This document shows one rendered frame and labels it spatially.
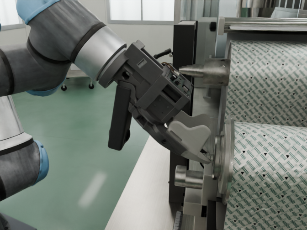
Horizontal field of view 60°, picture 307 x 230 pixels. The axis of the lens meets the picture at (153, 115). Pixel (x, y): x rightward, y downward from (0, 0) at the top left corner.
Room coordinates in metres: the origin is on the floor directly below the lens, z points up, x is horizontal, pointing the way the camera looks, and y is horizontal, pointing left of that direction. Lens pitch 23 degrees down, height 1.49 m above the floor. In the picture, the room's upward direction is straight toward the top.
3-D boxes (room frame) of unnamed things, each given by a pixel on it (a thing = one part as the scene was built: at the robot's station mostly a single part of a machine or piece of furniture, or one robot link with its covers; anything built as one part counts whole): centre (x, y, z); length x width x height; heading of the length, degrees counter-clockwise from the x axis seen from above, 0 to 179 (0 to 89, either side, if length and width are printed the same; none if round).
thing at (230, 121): (0.38, -0.12, 1.25); 0.15 x 0.01 x 0.15; 168
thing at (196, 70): (0.64, -0.09, 1.34); 0.06 x 0.03 x 0.03; 78
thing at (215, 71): (0.63, -0.15, 1.34); 0.06 x 0.06 x 0.06; 78
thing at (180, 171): (0.43, -0.05, 1.18); 0.04 x 0.02 x 0.04; 168
